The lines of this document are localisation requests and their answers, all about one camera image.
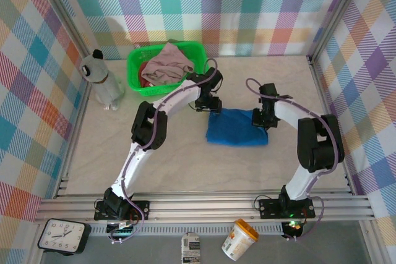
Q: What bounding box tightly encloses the blue tank top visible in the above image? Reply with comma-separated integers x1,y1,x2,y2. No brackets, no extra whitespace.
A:
206,108,269,147

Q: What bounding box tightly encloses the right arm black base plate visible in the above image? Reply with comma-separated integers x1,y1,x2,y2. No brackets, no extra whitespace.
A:
257,197,317,220

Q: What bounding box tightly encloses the aluminium side rail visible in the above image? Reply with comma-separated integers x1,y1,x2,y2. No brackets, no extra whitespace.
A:
54,56,95,199
308,56,356,197

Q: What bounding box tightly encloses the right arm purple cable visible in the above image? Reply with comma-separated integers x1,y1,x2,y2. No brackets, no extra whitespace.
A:
245,77,340,242

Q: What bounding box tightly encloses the pink tank top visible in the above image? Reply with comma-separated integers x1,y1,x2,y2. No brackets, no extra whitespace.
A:
140,42,196,86

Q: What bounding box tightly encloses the slotted grey cable duct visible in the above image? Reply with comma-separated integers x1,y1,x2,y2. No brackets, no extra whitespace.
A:
88,223,287,236

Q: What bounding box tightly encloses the white cup with orange lid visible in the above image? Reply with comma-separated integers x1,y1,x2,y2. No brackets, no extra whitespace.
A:
220,218,259,262

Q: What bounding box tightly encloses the black alarm clock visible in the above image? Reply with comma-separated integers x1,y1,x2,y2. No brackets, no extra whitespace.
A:
37,218,92,255

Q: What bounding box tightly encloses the aluminium corner post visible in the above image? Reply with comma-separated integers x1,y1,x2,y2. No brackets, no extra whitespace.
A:
32,0,93,61
309,0,372,62

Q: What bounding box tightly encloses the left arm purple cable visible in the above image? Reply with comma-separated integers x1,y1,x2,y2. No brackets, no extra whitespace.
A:
106,57,220,245

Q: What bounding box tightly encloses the black and white carton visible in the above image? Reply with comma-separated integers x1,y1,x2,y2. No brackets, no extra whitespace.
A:
180,232,202,264

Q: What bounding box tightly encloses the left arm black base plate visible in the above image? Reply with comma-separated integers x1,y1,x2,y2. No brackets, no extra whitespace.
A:
93,199,152,222

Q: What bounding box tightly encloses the grey plush animal toy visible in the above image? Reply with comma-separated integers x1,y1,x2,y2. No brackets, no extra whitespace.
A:
79,49,126,111

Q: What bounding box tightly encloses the red tank top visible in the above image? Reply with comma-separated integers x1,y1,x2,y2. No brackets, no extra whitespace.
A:
137,48,189,88

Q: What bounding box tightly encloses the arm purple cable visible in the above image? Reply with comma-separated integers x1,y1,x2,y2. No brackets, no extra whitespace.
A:
106,57,220,245
245,77,340,242

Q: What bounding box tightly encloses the green plastic basket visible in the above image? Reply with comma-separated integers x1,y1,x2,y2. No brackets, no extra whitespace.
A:
126,40,211,97

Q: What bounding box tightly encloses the aluminium cross rail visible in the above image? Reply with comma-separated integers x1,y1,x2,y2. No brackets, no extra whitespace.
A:
33,190,377,224

